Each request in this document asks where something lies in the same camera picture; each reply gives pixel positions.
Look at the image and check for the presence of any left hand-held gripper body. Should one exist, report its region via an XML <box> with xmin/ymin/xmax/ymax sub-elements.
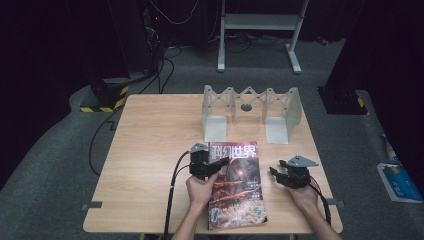
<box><xmin>187</xmin><ymin>142</ymin><xmax>214</xmax><ymax>181</ymax></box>

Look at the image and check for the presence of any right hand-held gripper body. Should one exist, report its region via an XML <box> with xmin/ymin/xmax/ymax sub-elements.
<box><xmin>279</xmin><ymin>154</ymin><xmax>320</xmax><ymax>190</ymax></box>

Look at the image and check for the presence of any grey metal file rack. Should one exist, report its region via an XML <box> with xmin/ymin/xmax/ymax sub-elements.
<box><xmin>200</xmin><ymin>84</ymin><xmax>303</xmax><ymax>145</ymax></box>

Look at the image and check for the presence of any red science fiction magazine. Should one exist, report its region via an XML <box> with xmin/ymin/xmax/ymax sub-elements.
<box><xmin>207</xmin><ymin>141</ymin><xmax>269</xmax><ymax>231</ymax></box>

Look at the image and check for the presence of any person's left hand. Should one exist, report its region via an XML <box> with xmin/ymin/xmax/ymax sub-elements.
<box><xmin>185</xmin><ymin>172</ymin><xmax>220</xmax><ymax>208</ymax></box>

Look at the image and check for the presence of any person's right hand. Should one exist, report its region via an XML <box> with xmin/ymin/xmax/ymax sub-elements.
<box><xmin>286</xmin><ymin>184</ymin><xmax>320</xmax><ymax>212</ymax></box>

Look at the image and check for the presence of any grey tape strip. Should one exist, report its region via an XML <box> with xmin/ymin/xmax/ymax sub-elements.
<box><xmin>81</xmin><ymin>201</ymin><xmax>104</xmax><ymax>211</ymax></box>
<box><xmin>326</xmin><ymin>197</ymin><xmax>346</xmax><ymax>209</ymax></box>

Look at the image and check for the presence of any black base with yellow stripes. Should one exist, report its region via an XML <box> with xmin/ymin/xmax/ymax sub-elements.
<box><xmin>317</xmin><ymin>85</ymin><xmax>370</xmax><ymax>116</ymax></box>
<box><xmin>79</xmin><ymin>77</ymin><xmax>131</xmax><ymax>114</ymax></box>

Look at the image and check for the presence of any white packet on floor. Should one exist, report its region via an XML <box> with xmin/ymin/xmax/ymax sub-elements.
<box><xmin>380</xmin><ymin>132</ymin><xmax>400</xmax><ymax>164</ymax></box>

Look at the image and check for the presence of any blue and white book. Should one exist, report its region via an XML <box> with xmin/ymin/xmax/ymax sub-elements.
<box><xmin>376</xmin><ymin>161</ymin><xmax>424</xmax><ymax>204</ymax></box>

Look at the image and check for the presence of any dark computer cabinet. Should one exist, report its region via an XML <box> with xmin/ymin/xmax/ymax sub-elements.
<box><xmin>105</xmin><ymin>0</ymin><xmax>160</xmax><ymax>76</ymax></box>

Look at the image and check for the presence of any white metal stand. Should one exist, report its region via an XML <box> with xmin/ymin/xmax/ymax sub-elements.
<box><xmin>217</xmin><ymin>0</ymin><xmax>310</xmax><ymax>75</ymax></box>

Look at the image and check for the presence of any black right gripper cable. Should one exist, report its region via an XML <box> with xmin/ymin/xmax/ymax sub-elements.
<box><xmin>308</xmin><ymin>182</ymin><xmax>333</xmax><ymax>228</ymax></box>

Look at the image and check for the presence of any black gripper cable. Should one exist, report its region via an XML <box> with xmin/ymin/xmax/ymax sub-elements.
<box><xmin>162</xmin><ymin>150</ymin><xmax>192</xmax><ymax>240</ymax></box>
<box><xmin>308</xmin><ymin>182</ymin><xmax>333</xmax><ymax>228</ymax></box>

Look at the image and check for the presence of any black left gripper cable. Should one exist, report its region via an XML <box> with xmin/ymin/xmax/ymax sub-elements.
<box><xmin>162</xmin><ymin>150</ymin><xmax>192</xmax><ymax>240</ymax></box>

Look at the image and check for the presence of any bundle of black cables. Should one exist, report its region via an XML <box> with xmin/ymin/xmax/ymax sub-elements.
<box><xmin>137</xmin><ymin>46</ymin><xmax>184</xmax><ymax>95</ymax></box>

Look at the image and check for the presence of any black floor cable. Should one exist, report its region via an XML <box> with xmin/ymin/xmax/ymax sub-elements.
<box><xmin>87</xmin><ymin>108</ymin><xmax>122</xmax><ymax>177</ymax></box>

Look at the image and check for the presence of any thin white hanging cable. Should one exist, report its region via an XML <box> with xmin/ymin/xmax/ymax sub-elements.
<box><xmin>149</xmin><ymin>0</ymin><xmax>200</xmax><ymax>26</ymax></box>

